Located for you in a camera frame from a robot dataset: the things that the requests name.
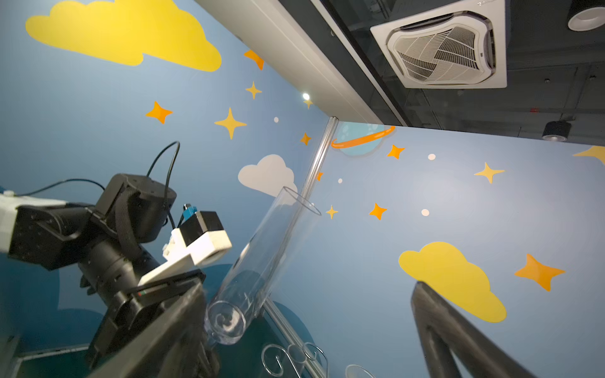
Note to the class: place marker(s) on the aluminium frame back rail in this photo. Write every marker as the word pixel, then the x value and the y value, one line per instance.
pixel 293 335

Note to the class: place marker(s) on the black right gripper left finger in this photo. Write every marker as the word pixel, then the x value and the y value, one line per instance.
pixel 171 346

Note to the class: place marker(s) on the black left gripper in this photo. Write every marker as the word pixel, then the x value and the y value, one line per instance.
pixel 132 310

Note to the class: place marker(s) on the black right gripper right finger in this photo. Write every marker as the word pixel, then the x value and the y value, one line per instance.
pixel 446 335

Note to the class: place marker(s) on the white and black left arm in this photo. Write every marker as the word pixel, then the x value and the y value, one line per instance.
pixel 106 241

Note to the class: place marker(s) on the aluminium frame left post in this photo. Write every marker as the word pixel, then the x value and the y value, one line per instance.
pixel 319 157

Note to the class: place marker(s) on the white air conditioner unit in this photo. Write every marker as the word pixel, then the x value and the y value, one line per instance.
pixel 461 45

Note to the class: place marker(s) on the clear champagne flute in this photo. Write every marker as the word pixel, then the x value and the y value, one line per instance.
pixel 357 371
pixel 280 236

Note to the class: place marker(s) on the chrome wire wine glass rack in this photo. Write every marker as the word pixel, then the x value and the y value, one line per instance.
pixel 276 358

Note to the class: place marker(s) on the black ceiling spot lamp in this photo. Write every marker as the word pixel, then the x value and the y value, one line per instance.
pixel 557 131

